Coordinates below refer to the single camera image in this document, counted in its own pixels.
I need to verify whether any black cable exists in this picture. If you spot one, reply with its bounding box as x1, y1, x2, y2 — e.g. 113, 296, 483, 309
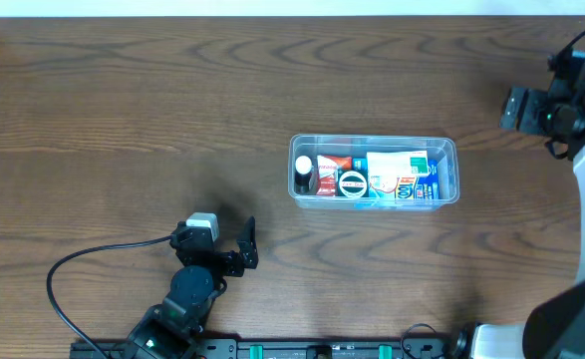
46, 234, 173, 359
550, 17, 585, 71

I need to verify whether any left black cable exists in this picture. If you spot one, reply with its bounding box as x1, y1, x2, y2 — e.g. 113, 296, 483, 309
46, 234, 173, 359

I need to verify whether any dark bottle white cap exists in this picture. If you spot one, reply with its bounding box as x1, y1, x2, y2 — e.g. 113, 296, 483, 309
294, 156, 313, 194

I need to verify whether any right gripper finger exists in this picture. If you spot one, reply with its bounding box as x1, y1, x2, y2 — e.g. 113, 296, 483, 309
499, 87, 528, 130
519, 89, 547, 136

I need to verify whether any red medicine packet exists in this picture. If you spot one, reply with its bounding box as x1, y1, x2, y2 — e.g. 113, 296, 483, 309
316, 155, 352, 196

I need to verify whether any right black cable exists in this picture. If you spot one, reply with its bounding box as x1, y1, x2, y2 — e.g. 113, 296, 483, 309
550, 17, 585, 71

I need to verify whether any green Zam-Buk box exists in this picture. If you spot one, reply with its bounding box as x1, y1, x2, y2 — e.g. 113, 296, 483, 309
337, 170, 369, 199

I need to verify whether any white green medicine box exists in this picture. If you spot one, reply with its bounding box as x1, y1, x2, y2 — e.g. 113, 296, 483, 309
367, 151, 430, 177

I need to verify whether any clear plastic container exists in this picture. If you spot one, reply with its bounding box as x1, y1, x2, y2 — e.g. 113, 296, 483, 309
288, 134, 460, 211

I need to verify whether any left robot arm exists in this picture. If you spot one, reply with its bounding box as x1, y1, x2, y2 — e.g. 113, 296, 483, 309
122, 212, 258, 359

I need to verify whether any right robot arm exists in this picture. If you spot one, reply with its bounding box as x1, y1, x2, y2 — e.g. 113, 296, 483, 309
455, 46, 585, 358

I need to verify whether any blue fever patch box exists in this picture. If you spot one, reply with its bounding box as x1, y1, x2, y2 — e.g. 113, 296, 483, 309
352, 159, 439, 202

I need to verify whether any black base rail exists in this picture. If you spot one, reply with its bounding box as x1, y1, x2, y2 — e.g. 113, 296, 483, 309
70, 338, 472, 359

